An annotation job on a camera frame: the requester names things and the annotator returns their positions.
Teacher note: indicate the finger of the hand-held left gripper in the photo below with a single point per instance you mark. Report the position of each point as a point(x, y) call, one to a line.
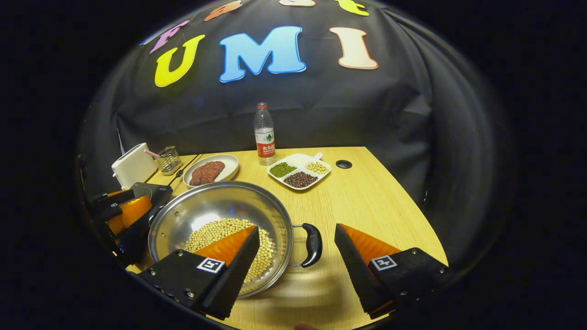
point(135, 208)
point(133, 243)

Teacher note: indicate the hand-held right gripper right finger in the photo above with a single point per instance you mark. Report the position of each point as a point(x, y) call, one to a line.
point(353, 270)

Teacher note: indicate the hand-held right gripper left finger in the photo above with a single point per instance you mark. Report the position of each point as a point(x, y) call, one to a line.
point(238, 275)

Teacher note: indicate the stainless steel pot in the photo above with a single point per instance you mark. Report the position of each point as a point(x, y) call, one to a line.
point(215, 201)

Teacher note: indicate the white toaster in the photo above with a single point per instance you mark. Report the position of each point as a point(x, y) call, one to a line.
point(135, 165)

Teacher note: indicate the heap of soybeans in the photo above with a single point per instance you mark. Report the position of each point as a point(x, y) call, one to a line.
point(215, 231)

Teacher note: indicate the pink striped straw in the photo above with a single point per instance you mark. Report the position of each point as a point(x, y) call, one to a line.
point(152, 154)

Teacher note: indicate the raw red meat piece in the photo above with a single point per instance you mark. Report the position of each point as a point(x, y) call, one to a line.
point(198, 176)
point(215, 169)

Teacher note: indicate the white round plate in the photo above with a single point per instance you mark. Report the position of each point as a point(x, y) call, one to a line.
point(229, 167)

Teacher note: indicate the heap of dark red beans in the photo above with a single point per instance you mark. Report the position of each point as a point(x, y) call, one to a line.
point(300, 179)

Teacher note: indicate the black desk grommet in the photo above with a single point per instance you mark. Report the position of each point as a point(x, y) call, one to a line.
point(343, 164)

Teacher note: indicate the heap of pale yellow beans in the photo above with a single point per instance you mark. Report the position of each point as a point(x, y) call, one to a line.
point(317, 167)

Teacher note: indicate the heap of green mung beans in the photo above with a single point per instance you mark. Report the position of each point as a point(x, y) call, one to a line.
point(282, 169)

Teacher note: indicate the white divided dish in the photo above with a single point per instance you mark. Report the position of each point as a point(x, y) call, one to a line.
point(300, 159)

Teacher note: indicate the clear plastic water bottle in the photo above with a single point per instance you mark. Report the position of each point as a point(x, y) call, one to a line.
point(264, 137)

